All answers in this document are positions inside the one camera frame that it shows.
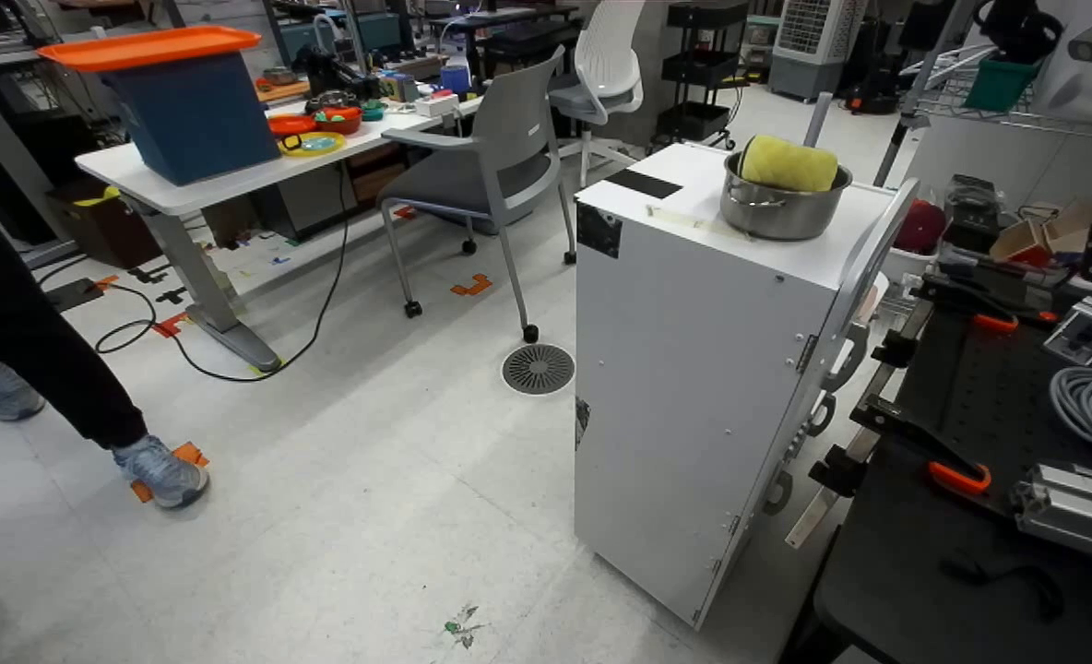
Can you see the silver metal pot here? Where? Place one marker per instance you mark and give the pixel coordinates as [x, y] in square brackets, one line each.
[772, 214]

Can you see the round grey floor cover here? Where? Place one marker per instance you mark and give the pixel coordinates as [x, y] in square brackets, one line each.
[537, 370]

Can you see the grey sneaker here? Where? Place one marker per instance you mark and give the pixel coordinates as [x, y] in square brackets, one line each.
[165, 473]
[5, 391]

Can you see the orange tray with items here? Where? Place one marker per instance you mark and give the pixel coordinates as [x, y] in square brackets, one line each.
[319, 118]

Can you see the white desk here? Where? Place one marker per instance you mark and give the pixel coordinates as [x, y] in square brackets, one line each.
[184, 194]

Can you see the blue storage bin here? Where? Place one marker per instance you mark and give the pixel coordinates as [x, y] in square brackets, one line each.
[198, 121]

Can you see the white toy kitchen unit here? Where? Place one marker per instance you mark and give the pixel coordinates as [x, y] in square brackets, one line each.
[679, 391]

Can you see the white air cooler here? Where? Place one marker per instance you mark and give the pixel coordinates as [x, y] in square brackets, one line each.
[817, 38]

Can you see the black shelf cart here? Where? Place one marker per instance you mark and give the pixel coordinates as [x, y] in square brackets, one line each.
[700, 121]

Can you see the orange bin lid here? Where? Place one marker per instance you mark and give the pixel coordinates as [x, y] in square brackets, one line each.
[154, 45]

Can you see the black power brick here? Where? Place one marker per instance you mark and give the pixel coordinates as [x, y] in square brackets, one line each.
[78, 293]

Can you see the green box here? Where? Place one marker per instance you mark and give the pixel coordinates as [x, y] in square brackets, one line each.
[1004, 82]

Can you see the black bag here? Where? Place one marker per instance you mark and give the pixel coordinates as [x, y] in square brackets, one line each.
[1020, 30]

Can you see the black trousered leg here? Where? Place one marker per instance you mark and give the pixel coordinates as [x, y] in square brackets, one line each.
[31, 332]

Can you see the grey office chair with casters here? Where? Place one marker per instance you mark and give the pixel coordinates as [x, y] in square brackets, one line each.
[495, 158]

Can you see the white office chair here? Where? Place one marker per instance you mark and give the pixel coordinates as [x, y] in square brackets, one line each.
[607, 60]

